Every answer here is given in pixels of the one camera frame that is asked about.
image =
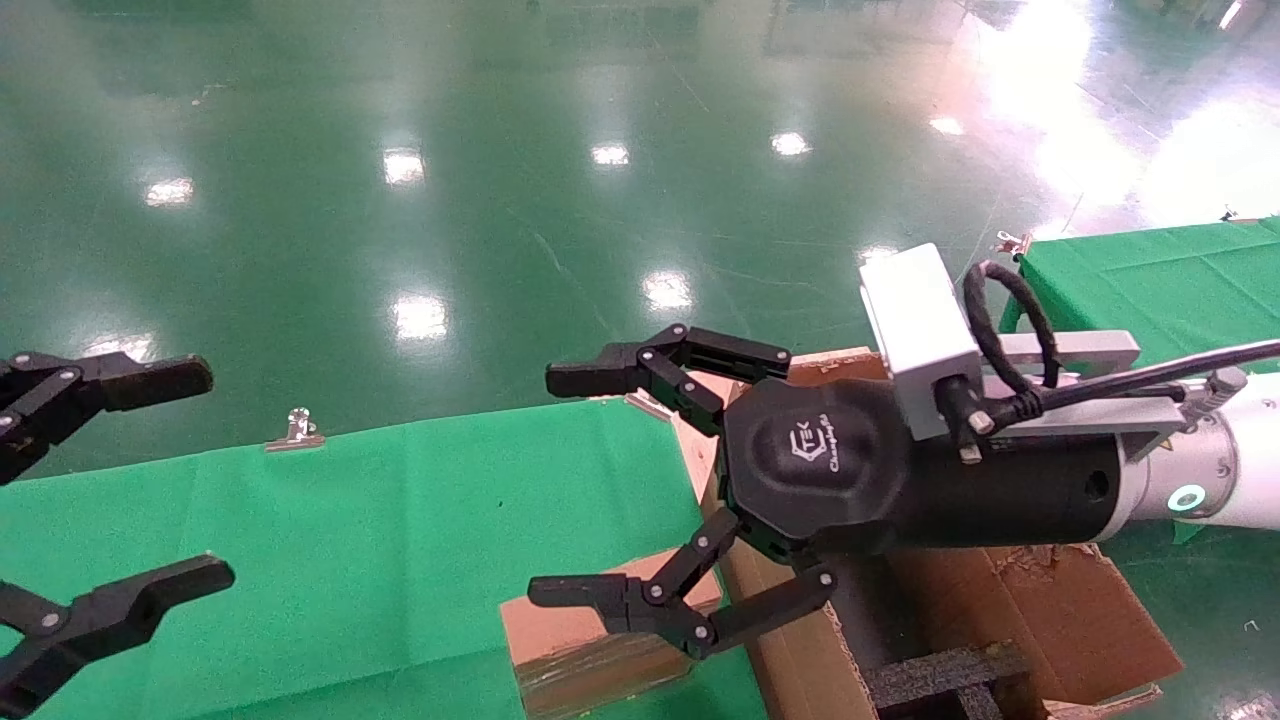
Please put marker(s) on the silver metal binder clip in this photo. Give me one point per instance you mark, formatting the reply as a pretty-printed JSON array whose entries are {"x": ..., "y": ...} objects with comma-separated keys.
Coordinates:
[
  {"x": 297, "y": 432},
  {"x": 648, "y": 404},
  {"x": 1012, "y": 243}
]

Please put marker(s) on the small cardboard box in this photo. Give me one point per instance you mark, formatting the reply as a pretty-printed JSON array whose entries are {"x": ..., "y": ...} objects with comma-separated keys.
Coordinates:
[{"x": 560, "y": 640}]

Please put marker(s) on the large torn cardboard carton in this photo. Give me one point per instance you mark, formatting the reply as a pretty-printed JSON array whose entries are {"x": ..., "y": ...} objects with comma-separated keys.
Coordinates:
[{"x": 1050, "y": 610}]

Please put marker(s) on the green tablecloth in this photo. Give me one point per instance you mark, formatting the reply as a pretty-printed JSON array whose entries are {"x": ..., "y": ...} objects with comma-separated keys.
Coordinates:
[
  {"x": 1150, "y": 280},
  {"x": 350, "y": 560}
]

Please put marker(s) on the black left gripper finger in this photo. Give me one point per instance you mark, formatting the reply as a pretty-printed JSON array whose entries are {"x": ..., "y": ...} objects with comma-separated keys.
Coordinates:
[
  {"x": 150, "y": 382},
  {"x": 150, "y": 595}
]

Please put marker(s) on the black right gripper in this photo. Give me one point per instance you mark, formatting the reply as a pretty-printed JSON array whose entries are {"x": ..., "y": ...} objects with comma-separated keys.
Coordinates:
[{"x": 820, "y": 470}]

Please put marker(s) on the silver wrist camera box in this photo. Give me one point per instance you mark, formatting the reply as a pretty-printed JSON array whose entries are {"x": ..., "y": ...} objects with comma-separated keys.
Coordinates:
[{"x": 915, "y": 330}]

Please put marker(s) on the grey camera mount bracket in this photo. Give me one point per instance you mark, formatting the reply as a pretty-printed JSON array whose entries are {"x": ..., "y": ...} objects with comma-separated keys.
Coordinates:
[{"x": 1085, "y": 350}]

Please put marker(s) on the black foam insert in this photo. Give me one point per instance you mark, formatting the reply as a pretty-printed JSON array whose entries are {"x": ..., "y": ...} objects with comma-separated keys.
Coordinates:
[{"x": 940, "y": 685}]

